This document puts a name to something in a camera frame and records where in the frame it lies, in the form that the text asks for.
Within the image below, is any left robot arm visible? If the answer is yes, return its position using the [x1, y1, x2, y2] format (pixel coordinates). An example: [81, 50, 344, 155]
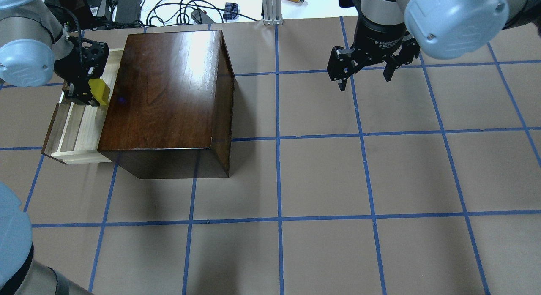
[0, 0, 109, 295]

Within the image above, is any dark wooden drawer cabinet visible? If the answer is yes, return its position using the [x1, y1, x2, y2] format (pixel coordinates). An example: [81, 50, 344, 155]
[97, 30, 235, 179]

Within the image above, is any blue small device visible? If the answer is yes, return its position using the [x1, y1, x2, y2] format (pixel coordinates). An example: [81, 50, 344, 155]
[223, 2, 238, 20]

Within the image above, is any black power adapter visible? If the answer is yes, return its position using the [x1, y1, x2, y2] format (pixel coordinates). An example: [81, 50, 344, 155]
[114, 0, 142, 24]

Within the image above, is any aluminium frame post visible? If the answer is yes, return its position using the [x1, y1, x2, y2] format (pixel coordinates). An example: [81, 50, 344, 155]
[262, 0, 284, 25]

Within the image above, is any light wooden drawer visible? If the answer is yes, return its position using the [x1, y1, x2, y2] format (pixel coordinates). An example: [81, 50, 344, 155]
[41, 47, 125, 165]

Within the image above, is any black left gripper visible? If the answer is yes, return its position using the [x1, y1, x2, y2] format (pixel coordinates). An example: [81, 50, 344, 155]
[54, 37, 109, 106]

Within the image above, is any yellow block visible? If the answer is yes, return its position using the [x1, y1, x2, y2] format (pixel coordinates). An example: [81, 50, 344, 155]
[88, 79, 110, 106]

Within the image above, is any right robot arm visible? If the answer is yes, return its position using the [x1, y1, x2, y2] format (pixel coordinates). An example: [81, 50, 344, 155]
[327, 0, 540, 91]

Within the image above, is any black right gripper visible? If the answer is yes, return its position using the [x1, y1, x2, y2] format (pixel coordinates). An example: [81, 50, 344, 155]
[327, 16, 421, 92]

